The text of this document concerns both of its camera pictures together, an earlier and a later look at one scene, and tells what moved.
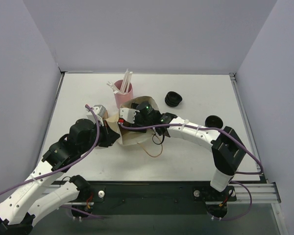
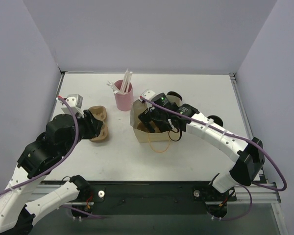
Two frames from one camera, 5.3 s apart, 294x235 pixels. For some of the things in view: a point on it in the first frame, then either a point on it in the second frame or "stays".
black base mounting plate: [154, 197] stays
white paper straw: [123, 86] stays
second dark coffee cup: [213, 121] stays
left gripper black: [110, 136] → [91, 125]
